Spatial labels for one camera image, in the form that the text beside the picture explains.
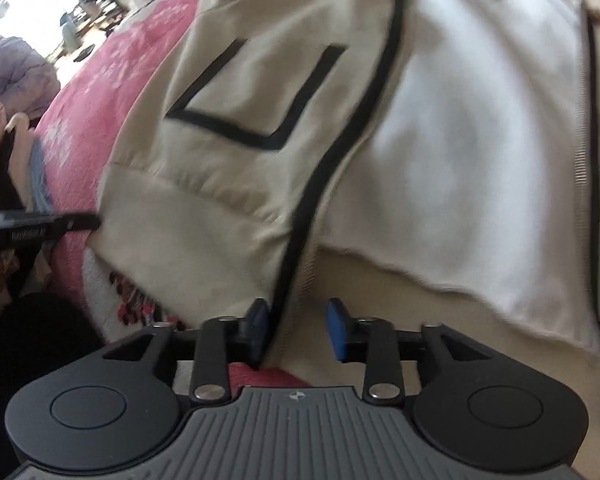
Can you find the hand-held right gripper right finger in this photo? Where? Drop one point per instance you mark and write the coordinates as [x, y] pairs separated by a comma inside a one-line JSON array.
[[336, 330]]

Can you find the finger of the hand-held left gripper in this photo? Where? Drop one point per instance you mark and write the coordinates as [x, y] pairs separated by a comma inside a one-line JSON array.
[[80, 222]]

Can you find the beige jacket with black trim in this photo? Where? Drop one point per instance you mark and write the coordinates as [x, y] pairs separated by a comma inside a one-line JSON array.
[[260, 110]]

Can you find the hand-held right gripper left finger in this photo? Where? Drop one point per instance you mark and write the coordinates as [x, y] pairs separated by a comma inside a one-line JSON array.
[[257, 332]]

